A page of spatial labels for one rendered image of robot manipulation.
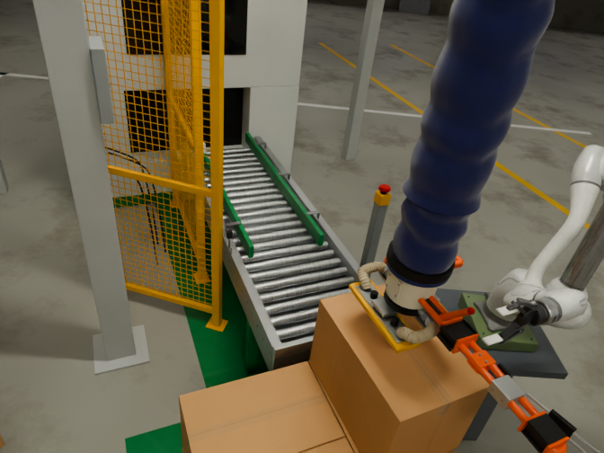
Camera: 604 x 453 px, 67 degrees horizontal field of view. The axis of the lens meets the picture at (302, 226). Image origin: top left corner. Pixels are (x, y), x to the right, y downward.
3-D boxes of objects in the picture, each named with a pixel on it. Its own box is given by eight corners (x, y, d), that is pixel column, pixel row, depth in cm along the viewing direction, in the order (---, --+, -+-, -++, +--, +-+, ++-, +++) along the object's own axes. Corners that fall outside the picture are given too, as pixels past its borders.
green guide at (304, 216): (244, 141, 406) (245, 131, 401) (256, 140, 410) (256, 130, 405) (318, 246, 288) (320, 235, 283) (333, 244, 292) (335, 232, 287)
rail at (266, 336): (181, 162, 394) (180, 141, 383) (187, 161, 396) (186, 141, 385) (269, 373, 223) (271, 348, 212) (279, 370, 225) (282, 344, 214)
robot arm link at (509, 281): (484, 291, 217) (504, 256, 205) (523, 304, 215) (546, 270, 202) (485, 315, 205) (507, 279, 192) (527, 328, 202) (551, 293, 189)
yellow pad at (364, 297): (348, 287, 176) (350, 277, 173) (369, 282, 180) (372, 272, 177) (395, 354, 151) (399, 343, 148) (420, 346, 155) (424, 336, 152)
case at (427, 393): (308, 361, 214) (319, 299, 192) (379, 340, 230) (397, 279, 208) (376, 484, 171) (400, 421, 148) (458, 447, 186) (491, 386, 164)
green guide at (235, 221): (184, 146, 386) (183, 136, 381) (197, 145, 390) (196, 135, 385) (236, 260, 268) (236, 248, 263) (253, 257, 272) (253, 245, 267)
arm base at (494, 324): (501, 297, 225) (506, 288, 222) (525, 332, 208) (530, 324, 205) (468, 296, 221) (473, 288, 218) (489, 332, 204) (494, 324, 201)
